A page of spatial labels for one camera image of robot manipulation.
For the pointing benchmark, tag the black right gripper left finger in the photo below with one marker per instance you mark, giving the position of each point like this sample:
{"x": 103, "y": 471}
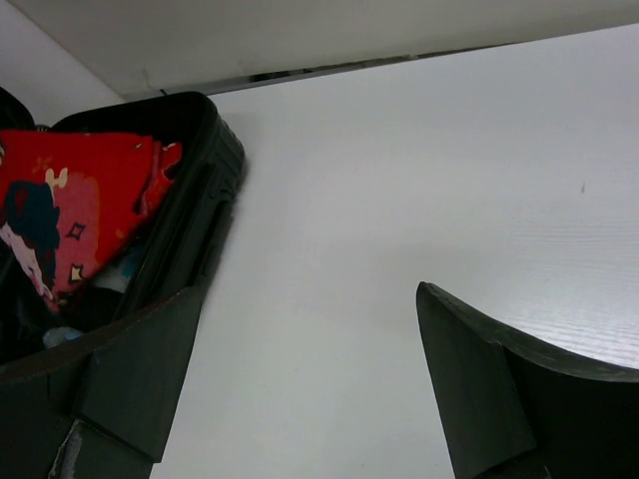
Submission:
{"x": 101, "y": 405}

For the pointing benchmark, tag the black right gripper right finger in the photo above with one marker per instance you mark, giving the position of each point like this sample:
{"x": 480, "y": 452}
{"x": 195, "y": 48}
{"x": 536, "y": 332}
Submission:
{"x": 514, "y": 406}

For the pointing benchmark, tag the cotton pads plastic pouch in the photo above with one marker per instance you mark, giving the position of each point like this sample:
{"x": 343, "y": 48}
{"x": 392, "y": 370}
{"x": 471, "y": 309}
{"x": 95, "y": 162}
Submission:
{"x": 115, "y": 274}

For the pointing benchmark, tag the black hard-shell suitcase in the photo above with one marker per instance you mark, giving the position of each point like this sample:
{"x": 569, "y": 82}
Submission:
{"x": 177, "y": 248}

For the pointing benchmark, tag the red cartoon towel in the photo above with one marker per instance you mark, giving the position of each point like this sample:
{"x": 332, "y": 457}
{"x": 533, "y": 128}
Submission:
{"x": 71, "y": 202}

